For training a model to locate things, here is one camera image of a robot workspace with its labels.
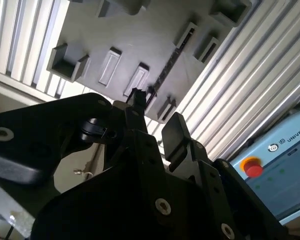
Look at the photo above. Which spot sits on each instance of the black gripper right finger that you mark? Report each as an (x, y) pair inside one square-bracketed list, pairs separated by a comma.
[(176, 135)]

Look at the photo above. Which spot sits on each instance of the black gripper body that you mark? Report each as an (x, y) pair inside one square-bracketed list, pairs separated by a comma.
[(130, 200)]

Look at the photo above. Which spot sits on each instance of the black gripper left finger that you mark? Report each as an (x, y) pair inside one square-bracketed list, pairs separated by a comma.
[(40, 135)]

